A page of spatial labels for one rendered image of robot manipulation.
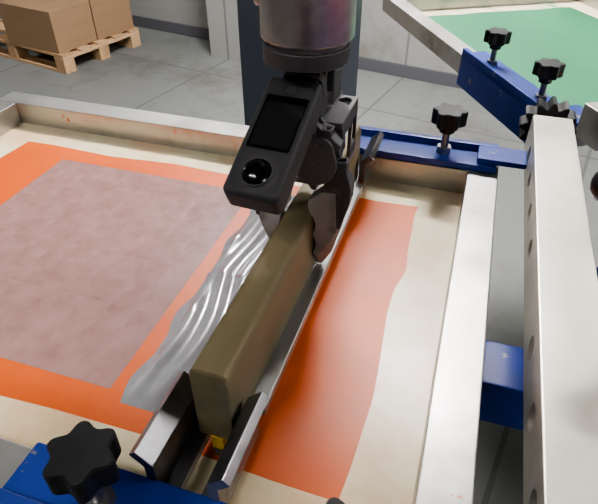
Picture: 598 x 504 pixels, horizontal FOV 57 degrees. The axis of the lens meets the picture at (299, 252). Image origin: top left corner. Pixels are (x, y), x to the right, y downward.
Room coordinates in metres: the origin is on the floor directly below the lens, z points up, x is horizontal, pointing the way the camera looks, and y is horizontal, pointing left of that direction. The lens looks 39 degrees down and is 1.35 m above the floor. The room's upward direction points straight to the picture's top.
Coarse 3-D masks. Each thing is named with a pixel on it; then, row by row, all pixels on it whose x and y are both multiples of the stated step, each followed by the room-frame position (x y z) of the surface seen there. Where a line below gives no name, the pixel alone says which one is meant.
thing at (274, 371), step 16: (352, 208) 0.53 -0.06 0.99; (336, 240) 0.47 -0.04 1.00; (320, 272) 0.42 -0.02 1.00; (304, 288) 0.39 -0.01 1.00; (304, 304) 0.37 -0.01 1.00; (288, 320) 0.35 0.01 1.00; (304, 320) 0.35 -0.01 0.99; (288, 336) 0.33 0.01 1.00; (288, 352) 0.31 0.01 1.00; (272, 368) 0.30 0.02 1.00; (272, 384) 0.28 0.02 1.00
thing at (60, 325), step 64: (0, 256) 0.49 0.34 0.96; (64, 256) 0.49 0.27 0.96; (128, 256) 0.49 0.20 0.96; (0, 320) 0.39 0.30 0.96; (64, 320) 0.39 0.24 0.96; (128, 320) 0.39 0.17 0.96; (320, 320) 0.39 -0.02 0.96; (384, 320) 0.39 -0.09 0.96; (0, 384) 0.31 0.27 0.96; (64, 384) 0.31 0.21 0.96; (320, 384) 0.31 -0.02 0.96; (256, 448) 0.25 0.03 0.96; (320, 448) 0.25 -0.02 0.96
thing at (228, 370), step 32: (352, 160) 0.58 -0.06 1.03; (288, 224) 0.41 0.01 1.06; (288, 256) 0.36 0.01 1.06; (256, 288) 0.32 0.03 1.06; (288, 288) 0.35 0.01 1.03; (224, 320) 0.29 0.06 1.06; (256, 320) 0.29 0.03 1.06; (224, 352) 0.26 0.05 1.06; (256, 352) 0.28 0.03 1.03; (192, 384) 0.24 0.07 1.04; (224, 384) 0.23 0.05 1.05; (256, 384) 0.28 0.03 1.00; (224, 416) 0.24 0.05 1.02
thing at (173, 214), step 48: (48, 144) 0.77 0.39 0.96; (0, 192) 0.63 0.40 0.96; (48, 192) 0.63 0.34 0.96; (96, 192) 0.63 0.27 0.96; (144, 192) 0.63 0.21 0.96; (192, 192) 0.63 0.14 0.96; (96, 240) 0.52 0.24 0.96; (144, 240) 0.52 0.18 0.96; (192, 240) 0.52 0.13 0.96; (384, 240) 0.52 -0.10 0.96; (336, 288) 0.44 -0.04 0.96; (384, 288) 0.44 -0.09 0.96
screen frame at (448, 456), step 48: (192, 144) 0.75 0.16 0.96; (240, 144) 0.73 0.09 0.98; (480, 192) 0.57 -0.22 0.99; (480, 240) 0.48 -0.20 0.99; (480, 288) 0.40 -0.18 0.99; (480, 336) 0.34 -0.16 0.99; (432, 384) 0.30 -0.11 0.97; (480, 384) 0.28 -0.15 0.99; (432, 432) 0.24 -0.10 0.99; (0, 480) 0.20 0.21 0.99; (432, 480) 0.20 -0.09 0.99
